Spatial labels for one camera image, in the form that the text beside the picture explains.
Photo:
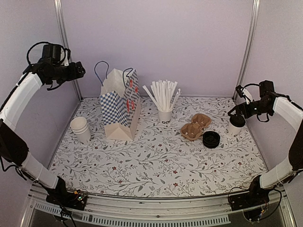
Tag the checkered paper takeout bag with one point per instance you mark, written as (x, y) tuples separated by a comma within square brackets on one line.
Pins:
[(120, 102)]

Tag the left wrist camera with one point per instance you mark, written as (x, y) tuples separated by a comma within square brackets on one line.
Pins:
[(66, 56)]

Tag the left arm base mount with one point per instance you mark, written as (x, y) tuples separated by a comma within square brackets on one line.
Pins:
[(68, 201)]

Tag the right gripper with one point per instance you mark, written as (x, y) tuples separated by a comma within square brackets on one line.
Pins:
[(239, 108)]

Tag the stack of white paper cups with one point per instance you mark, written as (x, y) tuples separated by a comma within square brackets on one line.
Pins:
[(80, 127)]

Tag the white paper coffee cup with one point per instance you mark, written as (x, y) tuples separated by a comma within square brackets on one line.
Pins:
[(232, 130)]

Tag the front aluminium rail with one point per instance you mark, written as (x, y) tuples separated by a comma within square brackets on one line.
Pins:
[(118, 211)]

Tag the floral table mat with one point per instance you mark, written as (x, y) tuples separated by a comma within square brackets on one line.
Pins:
[(159, 162)]

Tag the black plastic cup lid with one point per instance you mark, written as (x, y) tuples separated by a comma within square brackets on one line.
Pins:
[(237, 121)]

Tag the right aluminium frame post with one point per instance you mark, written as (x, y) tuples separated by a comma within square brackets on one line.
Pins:
[(249, 42)]

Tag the stack of black lids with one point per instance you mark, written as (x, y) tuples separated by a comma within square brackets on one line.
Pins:
[(211, 139)]

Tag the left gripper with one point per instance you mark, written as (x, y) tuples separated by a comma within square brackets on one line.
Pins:
[(74, 74)]

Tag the left aluminium frame post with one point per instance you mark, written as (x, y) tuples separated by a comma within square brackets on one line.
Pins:
[(64, 40)]

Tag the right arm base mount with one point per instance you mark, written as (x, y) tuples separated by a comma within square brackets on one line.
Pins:
[(248, 200)]

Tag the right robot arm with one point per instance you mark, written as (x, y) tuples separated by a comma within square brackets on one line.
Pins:
[(291, 138)]

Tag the brown cardboard cup carrier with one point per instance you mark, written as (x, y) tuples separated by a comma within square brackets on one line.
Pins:
[(192, 131)]

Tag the bundle of white wrapped straws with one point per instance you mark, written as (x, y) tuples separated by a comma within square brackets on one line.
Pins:
[(163, 94)]

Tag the aluminium frame post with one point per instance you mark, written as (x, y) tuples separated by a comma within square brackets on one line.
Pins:
[(64, 40), (249, 42)]

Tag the white cup holding straws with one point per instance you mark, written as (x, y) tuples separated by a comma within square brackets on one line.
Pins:
[(165, 117)]

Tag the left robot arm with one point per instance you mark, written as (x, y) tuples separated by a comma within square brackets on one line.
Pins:
[(12, 148)]

